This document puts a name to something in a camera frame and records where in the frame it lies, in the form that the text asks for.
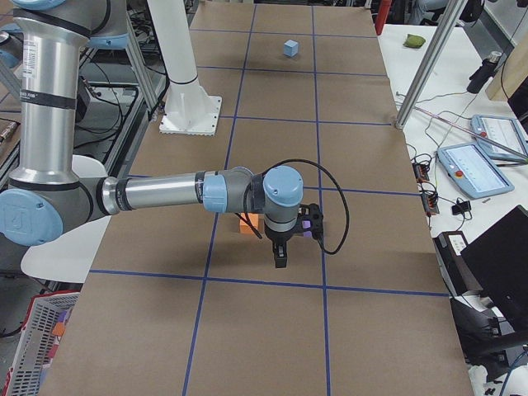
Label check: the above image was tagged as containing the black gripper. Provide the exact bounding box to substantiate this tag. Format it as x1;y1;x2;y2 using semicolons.
265;228;294;268

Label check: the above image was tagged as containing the light blue foam block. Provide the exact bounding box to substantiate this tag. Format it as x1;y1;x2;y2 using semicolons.
283;40;299;58

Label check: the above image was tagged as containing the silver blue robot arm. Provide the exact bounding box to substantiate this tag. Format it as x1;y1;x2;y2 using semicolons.
1;1;303;268

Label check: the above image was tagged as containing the orange foam block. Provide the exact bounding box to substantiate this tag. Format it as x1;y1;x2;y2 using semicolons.
239;213;261;234

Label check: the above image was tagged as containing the near teach pendant tablet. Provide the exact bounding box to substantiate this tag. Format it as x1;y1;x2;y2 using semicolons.
437;144;514;199

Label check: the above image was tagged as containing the teach pendant tablet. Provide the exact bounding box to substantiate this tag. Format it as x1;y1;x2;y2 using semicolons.
470;115;527;161
437;144;514;199

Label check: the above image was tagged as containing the green bean bag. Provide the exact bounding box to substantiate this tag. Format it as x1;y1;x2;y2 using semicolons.
403;34;426;49

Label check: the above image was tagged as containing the far teach pendant tablet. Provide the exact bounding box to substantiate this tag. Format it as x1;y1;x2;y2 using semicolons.
470;115;527;161

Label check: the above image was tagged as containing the white mesh basket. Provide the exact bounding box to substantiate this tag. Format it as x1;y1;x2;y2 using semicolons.
2;290;79;395

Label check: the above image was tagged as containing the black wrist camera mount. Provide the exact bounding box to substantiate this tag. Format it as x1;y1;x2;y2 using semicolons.
295;203;323;242

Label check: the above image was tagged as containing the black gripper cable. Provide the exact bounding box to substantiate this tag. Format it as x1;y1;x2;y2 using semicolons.
233;159;351;255

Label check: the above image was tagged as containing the white pedestal column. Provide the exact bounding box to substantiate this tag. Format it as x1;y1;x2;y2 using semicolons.
148;0;222;136

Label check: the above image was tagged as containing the aluminium frame post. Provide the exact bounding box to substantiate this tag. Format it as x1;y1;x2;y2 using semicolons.
394;0;467;130

